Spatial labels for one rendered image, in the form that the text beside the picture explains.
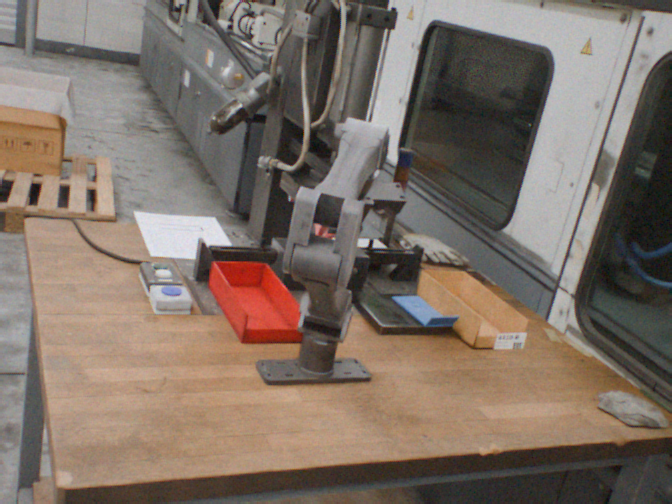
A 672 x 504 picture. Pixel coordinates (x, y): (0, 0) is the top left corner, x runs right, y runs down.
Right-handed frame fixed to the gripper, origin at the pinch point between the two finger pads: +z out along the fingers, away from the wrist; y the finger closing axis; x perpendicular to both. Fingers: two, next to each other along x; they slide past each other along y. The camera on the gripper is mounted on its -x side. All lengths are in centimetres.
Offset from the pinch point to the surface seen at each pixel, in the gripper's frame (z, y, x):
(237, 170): 233, 240, -96
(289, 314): 17.5, -5.0, 1.3
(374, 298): 22.6, 2.1, -22.2
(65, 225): 46, 38, 37
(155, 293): 21.3, 2.5, 25.8
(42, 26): 554, 771, -32
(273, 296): 22.9, 2.9, 1.2
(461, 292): 24, 5, -47
